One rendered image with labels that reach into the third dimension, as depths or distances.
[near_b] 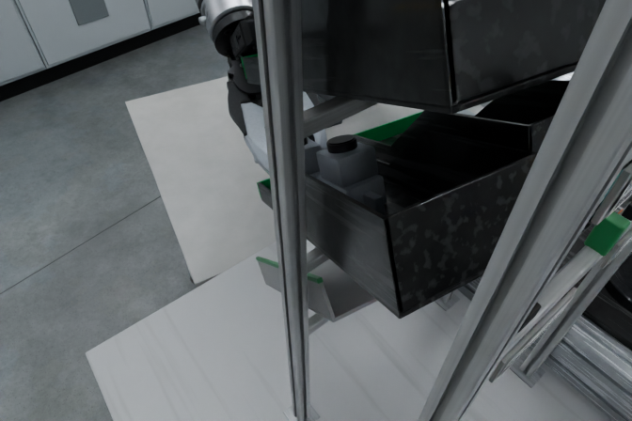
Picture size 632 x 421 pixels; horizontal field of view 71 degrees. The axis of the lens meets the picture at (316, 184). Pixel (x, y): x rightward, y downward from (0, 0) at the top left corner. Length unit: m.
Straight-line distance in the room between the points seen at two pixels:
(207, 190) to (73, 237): 1.34
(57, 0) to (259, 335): 2.90
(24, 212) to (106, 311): 0.78
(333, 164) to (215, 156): 0.73
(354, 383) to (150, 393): 0.32
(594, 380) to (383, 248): 0.58
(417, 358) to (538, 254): 0.63
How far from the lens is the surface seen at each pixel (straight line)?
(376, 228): 0.28
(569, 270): 0.36
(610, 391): 0.82
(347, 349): 0.79
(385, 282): 0.30
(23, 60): 3.44
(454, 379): 0.29
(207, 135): 1.20
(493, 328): 0.22
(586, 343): 0.78
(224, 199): 1.01
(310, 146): 0.47
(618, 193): 0.21
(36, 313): 2.12
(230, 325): 0.82
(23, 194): 2.66
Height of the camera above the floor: 1.57
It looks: 44 degrees down
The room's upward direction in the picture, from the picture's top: straight up
